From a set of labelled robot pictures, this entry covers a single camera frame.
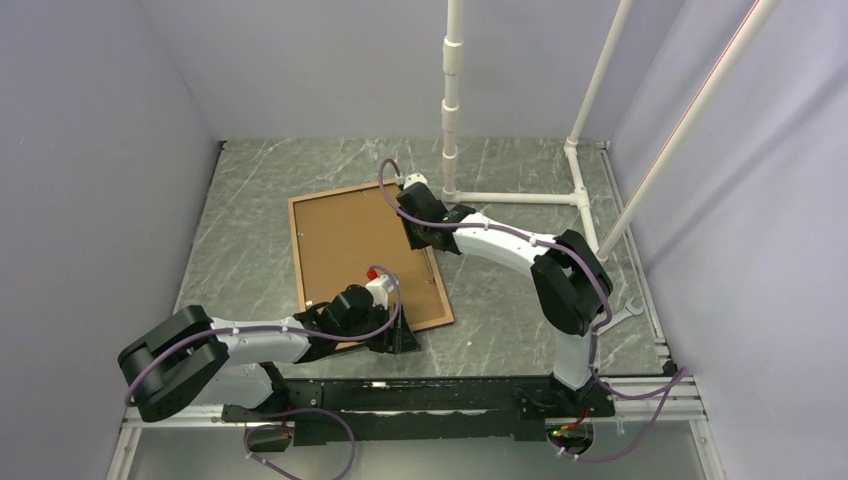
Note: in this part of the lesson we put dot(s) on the yellow black screwdriver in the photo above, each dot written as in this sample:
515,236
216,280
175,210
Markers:
429,262

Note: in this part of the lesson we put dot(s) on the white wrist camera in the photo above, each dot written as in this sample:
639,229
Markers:
381,285
411,180

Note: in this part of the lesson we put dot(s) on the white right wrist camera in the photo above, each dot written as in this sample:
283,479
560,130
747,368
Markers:
411,180

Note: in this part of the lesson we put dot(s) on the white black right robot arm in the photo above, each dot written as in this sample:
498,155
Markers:
571,285

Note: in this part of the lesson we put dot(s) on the aluminium rail frame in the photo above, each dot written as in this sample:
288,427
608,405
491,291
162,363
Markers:
669,397

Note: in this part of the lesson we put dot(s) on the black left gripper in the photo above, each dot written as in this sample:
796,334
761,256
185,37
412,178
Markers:
401,337

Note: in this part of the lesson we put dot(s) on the blue photo frame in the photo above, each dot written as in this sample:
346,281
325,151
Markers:
338,234

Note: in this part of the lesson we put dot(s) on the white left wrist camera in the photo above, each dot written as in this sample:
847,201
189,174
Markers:
381,285

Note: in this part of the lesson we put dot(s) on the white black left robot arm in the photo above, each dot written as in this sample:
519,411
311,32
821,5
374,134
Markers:
172,364

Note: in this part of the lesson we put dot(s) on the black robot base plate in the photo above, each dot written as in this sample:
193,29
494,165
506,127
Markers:
521,408

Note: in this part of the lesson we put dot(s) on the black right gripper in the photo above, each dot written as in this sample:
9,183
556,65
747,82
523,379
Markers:
415,242

